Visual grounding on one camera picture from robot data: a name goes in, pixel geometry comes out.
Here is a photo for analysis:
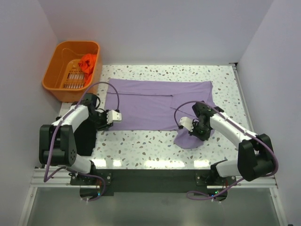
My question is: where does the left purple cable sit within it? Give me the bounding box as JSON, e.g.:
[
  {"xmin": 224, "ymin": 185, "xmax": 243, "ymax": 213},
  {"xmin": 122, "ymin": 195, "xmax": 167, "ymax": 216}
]
[{"xmin": 43, "ymin": 82, "xmax": 122, "ymax": 202}]

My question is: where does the aluminium rail frame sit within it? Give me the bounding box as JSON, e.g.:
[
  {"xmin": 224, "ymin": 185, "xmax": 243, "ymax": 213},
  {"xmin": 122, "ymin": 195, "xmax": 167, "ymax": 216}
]
[{"xmin": 17, "ymin": 61, "xmax": 289, "ymax": 226}]

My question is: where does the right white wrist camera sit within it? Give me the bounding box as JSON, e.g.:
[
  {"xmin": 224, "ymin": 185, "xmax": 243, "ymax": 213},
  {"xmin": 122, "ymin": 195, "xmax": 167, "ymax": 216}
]
[{"xmin": 179, "ymin": 117, "xmax": 194, "ymax": 132}]

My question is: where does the orange t shirt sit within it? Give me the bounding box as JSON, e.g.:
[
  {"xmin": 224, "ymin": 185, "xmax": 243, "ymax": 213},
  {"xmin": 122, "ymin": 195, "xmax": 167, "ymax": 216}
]
[{"xmin": 78, "ymin": 54, "xmax": 97, "ymax": 83}]

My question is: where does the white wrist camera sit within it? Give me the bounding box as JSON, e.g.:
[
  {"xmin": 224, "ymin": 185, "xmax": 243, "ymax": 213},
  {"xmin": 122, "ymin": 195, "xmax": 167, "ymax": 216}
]
[
  {"xmin": 179, "ymin": 117, "xmax": 194, "ymax": 132},
  {"xmin": 107, "ymin": 110, "xmax": 122, "ymax": 124}
]

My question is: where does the folded black t shirt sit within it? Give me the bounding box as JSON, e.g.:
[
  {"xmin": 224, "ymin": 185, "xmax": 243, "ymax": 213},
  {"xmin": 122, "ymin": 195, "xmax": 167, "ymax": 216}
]
[{"xmin": 54, "ymin": 116, "xmax": 97, "ymax": 156}]

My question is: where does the purple cable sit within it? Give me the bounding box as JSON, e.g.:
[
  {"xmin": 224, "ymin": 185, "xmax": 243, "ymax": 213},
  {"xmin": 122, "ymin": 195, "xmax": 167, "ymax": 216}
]
[
  {"xmin": 174, "ymin": 101, "xmax": 280, "ymax": 201},
  {"xmin": 43, "ymin": 82, "xmax": 122, "ymax": 202}
]

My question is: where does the purple t shirt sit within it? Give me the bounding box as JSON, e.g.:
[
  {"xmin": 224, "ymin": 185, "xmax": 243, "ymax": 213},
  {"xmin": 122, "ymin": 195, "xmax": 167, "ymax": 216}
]
[{"xmin": 105, "ymin": 79, "xmax": 214, "ymax": 149}]

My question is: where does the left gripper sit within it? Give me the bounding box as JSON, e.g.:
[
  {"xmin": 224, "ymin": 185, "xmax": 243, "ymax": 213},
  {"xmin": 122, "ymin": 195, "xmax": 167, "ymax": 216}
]
[{"xmin": 87, "ymin": 109, "xmax": 113, "ymax": 131}]

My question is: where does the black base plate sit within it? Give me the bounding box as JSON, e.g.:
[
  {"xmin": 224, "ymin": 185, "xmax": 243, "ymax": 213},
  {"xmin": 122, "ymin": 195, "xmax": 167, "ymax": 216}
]
[{"xmin": 69, "ymin": 169, "xmax": 237, "ymax": 198}]

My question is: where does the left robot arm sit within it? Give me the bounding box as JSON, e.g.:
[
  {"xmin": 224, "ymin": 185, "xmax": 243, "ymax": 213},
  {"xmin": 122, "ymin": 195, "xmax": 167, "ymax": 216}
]
[{"xmin": 39, "ymin": 93, "xmax": 122, "ymax": 185}]

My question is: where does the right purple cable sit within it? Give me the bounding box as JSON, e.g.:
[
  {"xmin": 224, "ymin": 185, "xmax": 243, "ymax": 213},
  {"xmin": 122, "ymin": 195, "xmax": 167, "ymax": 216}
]
[{"xmin": 174, "ymin": 101, "xmax": 280, "ymax": 201}]

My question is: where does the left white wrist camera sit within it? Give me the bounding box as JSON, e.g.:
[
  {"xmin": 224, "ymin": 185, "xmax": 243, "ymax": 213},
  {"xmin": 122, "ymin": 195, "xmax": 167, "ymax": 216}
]
[{"xmin": 107, "ymin": 110, "xmax": 122, "ymax": 124}]

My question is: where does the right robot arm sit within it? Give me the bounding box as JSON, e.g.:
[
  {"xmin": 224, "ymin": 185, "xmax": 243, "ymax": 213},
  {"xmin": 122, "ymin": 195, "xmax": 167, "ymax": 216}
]
[{"xmin": 189, "ymin": 102, "xmax": 278, "ymax": 185}]

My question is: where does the orange plastic basket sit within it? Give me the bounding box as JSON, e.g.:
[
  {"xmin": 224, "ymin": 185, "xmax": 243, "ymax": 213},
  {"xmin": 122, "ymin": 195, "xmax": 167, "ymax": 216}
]
[{"xmin": 42, "ymin": 40, "xmax": 103, "ymax": 103}]

